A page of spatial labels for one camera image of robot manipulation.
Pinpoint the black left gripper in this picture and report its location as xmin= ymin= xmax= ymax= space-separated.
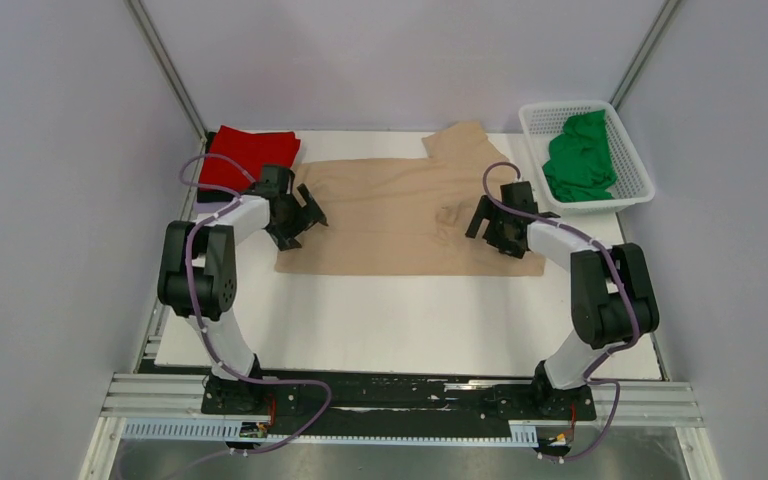
xmin=267 ymin=185 xmax=327 ymax=252

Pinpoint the beige t shirt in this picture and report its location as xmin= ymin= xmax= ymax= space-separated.
xmin=274 ymin=121 xmax=546 ymax=277

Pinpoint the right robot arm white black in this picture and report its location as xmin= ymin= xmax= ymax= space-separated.
xmin=466 ymin=182 xmax=660 ymax=418

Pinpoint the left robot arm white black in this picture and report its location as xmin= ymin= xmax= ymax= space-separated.
xmin=157 ymin=165 xmax=327 ymax=414

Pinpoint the folded red t shirt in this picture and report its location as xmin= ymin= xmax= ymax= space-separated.
xmin=199 ymin=126 xmax=301 ymax=192

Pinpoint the green t shirt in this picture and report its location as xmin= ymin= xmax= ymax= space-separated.
xmin=542 ymin=110 xmax=617 ymax=203

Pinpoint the folded black t shirt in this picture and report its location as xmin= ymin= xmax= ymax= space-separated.
xmin=196 ymin=189 xmax=241 ymax=205

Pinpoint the white plastic basket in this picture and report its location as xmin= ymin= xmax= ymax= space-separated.
xmin=518 ymin=100 xmax=655 ymax=215

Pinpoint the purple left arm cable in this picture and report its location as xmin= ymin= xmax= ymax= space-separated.
xmin=178 ymin=153 xmax=334 ymax=456

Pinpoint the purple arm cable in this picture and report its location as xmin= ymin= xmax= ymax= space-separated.
xmin=178 ymin=153 xmax=334 ymax=456
xmin=481 ymin=161 xmax=644 ymax=462

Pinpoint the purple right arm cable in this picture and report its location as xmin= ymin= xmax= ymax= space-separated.
xmin=481 ymin=161 xmax=644 ymax=462

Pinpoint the white slotted cable duct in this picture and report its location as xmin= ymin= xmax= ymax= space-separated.
xmin=121 ymin=419 xmax=539 ymax=448

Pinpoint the left aluminium frame post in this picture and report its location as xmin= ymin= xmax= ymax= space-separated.
xmin=124 ymin=0 xmax=208 ymax=144

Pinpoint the aluminium frame post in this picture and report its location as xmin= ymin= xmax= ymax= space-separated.
xmin=609 ymin=0 xmax=683 ymax=110
xmin=124 ymin=0 xmax=208 ymax=144

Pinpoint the right aluminium frame post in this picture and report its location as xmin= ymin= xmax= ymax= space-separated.
xmin=609 ymin=0 xmax=683 ymax=110

